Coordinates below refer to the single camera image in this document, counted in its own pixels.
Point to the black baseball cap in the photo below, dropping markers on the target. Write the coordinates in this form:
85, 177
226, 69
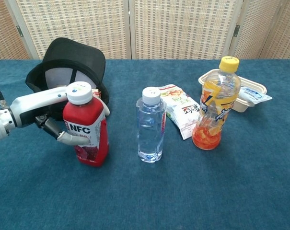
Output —
73, 55

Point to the red white snack packet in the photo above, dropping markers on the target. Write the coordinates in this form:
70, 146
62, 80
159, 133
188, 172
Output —
97, 93

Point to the red NFC juice bottle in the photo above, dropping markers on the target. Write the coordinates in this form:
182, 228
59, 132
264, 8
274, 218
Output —
86, 115

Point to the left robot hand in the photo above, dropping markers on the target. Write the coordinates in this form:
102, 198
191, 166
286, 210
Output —
34, 105

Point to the clear water bottle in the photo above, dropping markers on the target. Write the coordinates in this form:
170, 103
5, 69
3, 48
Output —
150, 134

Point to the green white snack bag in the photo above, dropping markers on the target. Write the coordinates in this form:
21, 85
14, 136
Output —
180, 112

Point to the white blue packet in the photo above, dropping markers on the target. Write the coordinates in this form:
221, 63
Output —
253, 94

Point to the orange drink bottle yellow cap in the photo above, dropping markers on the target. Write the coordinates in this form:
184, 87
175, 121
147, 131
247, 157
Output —
214, 112

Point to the woven folding screen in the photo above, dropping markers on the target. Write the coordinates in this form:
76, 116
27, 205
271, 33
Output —
178, 28

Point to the beige food tray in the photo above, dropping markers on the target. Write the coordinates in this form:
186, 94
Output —
249, 82

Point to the blue table cloth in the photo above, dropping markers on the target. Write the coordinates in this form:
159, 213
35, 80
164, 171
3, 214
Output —
183, 191

